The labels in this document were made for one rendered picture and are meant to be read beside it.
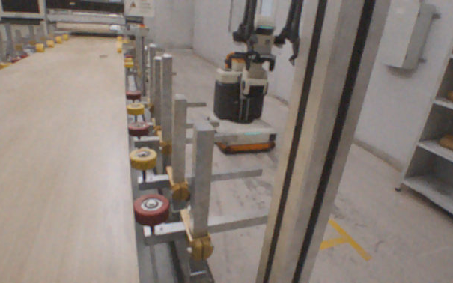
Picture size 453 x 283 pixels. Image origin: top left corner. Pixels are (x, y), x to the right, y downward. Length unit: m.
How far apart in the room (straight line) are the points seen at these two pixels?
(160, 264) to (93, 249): 0.36
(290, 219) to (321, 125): 0.09
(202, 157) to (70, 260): 0.30
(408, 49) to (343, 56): 3.01
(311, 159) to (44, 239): 0.53
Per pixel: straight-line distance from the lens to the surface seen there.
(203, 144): 0.53
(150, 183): 0.90
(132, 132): 1.07
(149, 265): 0.91
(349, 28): 0.19
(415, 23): 3.20
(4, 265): 0.61
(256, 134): 2.88
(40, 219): 0.68
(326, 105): 0.20
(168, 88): 1.00
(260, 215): 0.77
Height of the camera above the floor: 1.30
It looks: 24 degrees down
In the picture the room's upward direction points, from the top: 5 degrees clockwise
